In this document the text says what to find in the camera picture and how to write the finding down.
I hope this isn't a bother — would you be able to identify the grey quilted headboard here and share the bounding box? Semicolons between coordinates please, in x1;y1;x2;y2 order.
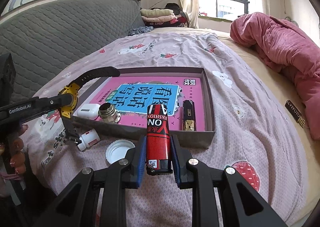
1;0;144;103

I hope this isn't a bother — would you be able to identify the black gold lipstick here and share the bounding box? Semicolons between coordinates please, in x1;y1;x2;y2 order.
183;100;196;131

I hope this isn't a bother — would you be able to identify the white plastic bottle cap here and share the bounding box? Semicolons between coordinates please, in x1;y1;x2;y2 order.
105;140;135;165

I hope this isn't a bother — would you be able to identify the gold glass jar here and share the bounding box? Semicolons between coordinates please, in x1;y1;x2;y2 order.
98;102;121;123

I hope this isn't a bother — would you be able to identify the pink strawberry bed sheet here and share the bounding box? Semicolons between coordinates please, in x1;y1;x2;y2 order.
22;33;309;226

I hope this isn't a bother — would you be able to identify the red black lighter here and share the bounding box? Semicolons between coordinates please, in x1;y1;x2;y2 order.
146;104;172;176

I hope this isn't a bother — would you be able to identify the red crumpled duvet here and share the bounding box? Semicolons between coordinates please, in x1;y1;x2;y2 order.
230;12;319;140

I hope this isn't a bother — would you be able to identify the yellow black wrist watch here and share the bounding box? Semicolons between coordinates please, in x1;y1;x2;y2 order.
58;66;120;144

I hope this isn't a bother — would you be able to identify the shallow grey cardboard box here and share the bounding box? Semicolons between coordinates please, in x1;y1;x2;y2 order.
73;67;215;149

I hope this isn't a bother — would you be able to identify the pink blue workbook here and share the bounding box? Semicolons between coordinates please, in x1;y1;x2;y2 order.
86;76;206;131

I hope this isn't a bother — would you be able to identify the white pill bottle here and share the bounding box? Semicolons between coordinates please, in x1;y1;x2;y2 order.
77;129;100;152

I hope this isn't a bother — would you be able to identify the folded clothes pile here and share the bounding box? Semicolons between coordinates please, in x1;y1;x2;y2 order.
128;3;189;36

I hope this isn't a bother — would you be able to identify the white earbuds case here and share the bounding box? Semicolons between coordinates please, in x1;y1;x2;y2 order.
75;103;100;120

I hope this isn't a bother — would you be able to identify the person's left hand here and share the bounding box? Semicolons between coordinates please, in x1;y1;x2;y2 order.
1;123;28;180

